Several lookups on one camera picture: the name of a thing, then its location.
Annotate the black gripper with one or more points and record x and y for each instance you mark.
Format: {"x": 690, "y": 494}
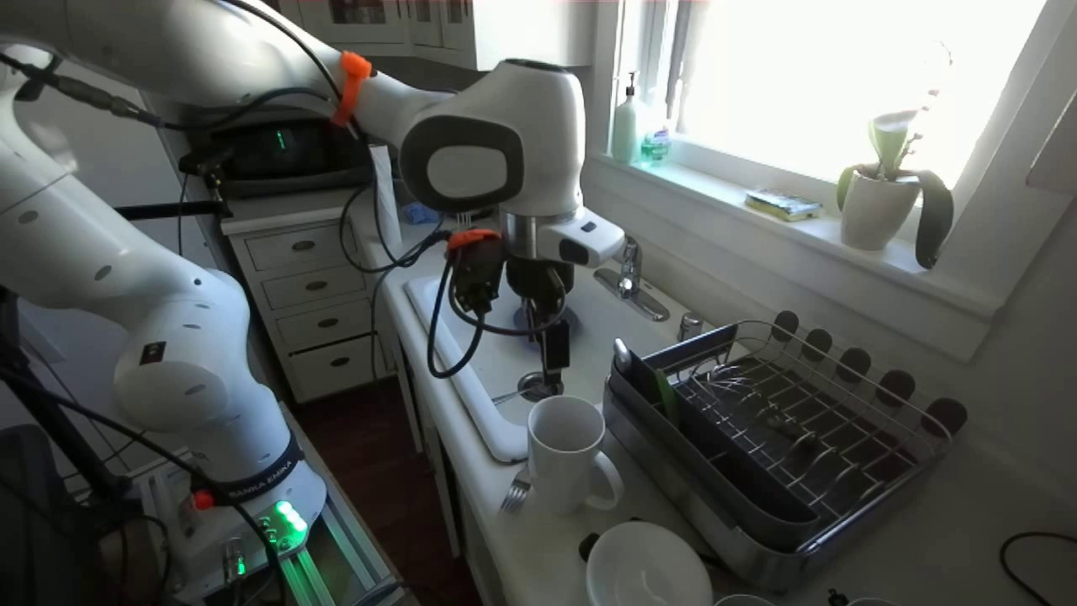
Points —
{"x": 541, "y": 291}

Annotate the white mug cup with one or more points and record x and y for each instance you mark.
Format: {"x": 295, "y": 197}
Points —
{"x": 567, "y": 456}

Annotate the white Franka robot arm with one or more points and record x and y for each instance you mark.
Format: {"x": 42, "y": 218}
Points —
{"x": 170, "y": 357}

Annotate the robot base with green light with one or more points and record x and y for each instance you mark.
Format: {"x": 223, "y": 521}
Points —
{"x": 315, "y": 550}

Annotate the steel sink drain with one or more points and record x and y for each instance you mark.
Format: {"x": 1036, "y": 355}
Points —
{"x": 541, "y": 387}

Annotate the white kitchen sink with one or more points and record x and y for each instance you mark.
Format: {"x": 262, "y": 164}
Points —
{"x": 626, "y": 338}

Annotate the white round bowl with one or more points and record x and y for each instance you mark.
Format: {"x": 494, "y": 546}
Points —
{"x": 649, "y": 567}

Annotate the silver fork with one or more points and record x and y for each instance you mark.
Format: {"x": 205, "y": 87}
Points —
{"x": 517, "y": 494}
{"x": 505, "y": 396}

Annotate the white upright cylinder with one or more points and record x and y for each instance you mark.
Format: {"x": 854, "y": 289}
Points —
{"x": 384, "y": 202}

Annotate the white soap bottle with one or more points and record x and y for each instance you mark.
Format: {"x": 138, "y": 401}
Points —
{"x": 625, "y": 124}

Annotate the metal dish rack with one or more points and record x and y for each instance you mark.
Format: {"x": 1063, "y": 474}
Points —
{"x": 784, "y": 449}

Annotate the white drawer cabinet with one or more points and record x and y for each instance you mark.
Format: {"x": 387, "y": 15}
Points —
{"x": 303, "y": 313}

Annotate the yellow green sponge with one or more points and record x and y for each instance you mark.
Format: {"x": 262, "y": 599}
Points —
{"x": 778, "y": 202}

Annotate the black microwave oven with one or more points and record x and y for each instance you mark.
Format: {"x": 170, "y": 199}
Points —
{"x": 271, "y": 152}

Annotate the white plant pot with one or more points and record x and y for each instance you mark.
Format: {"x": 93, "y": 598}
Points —
{"x": 875, "y": 208}

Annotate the green potted plant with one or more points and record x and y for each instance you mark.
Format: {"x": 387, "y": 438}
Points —
{"x": 935, "y": 213}

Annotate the white window frame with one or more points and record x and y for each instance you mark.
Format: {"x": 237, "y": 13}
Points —
{"x": 784, "y": 219}

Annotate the white wall cabinet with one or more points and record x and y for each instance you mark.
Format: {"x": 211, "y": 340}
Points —
{"x": 527, "y": 34}

